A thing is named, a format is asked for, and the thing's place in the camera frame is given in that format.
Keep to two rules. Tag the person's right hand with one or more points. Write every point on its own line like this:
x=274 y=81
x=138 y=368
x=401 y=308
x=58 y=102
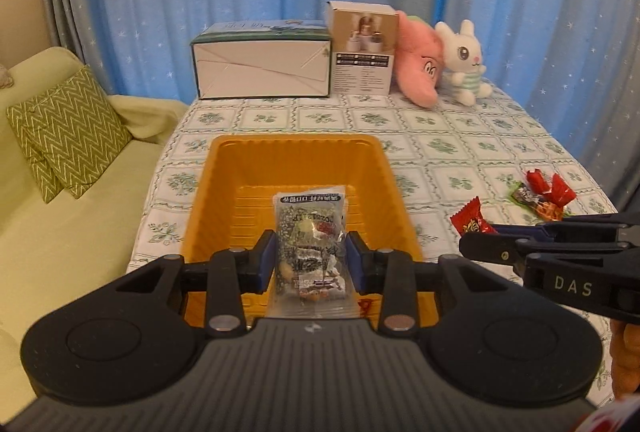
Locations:
x=627 y=362

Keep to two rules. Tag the clear mixed nut packet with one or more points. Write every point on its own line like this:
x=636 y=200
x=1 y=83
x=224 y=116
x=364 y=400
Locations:
x=310 y=222

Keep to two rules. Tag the clear packet with brown snack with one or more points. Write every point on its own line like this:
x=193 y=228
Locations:
x=549 y=212

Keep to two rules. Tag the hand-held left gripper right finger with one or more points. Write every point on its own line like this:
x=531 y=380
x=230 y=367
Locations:
x=354 y=262

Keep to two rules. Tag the green zigzag pillow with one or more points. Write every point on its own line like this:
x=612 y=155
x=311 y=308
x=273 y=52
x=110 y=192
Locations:
x=42 y=182
x=70 y=126

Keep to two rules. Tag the red wrapped candy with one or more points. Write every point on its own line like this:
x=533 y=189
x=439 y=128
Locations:
x=537 y=182
x=560 y=192

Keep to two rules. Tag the red snack packet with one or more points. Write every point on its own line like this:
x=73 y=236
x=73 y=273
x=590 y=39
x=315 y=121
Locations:
x=470 y=217

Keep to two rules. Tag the orange plastic tray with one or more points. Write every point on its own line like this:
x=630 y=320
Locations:
x=300 y=161

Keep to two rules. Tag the white rabbit plush toy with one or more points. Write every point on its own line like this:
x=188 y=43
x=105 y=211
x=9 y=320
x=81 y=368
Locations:
x=465 y=56

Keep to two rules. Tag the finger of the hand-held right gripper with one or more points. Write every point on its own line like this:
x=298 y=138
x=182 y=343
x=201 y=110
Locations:
x=575 y=232
x=495 y=249

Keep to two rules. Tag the white green carton box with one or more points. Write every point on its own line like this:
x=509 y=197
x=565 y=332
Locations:
x=260 y=66

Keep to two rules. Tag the green black snack packet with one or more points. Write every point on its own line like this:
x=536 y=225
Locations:
x=522 y=196

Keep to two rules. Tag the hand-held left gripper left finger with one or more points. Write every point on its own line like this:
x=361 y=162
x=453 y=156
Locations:
x=266 y=262

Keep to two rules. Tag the green floral checked tablecloth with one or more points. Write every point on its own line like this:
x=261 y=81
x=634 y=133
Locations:
x=450 y=136

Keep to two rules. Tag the light green sofa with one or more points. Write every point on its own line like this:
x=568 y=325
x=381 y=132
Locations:
x=90 y=232

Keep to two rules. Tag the pink star plush toy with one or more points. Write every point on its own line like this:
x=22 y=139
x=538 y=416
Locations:
x=417 y=66

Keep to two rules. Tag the small brown white box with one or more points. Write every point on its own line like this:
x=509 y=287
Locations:
x=362 y=56

